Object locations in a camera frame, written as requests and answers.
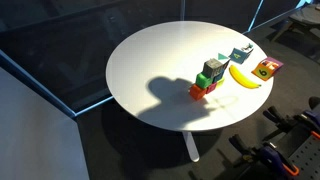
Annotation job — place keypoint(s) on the yellow-green block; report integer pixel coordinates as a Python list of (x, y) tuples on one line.
[(220, 82)]

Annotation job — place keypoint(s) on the blue block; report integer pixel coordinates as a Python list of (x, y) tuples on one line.
[(218, 77)]

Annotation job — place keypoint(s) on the white table leg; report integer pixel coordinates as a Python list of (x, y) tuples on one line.
[(191, 146)]

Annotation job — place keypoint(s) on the yellow banana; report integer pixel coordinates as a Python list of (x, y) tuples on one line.
[(241, 79)]

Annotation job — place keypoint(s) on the black perforated board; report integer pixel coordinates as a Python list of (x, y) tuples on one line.
[(308, 156)]

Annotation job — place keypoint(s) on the purple orange bar clamp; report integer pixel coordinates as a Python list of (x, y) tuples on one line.
[(271, 156), (286, 121)]

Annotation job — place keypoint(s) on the green block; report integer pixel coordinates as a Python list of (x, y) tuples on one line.
[(203, 81)]

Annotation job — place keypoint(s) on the magenta block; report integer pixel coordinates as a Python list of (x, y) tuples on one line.
[(211, 88)]

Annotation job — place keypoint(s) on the orange block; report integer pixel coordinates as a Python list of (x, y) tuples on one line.
[(197, 92)]

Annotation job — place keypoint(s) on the blue number four plush cube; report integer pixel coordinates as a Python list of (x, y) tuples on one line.
[(237, 55)]

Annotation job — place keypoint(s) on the dark stool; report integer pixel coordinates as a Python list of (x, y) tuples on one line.
[(305, 16)]

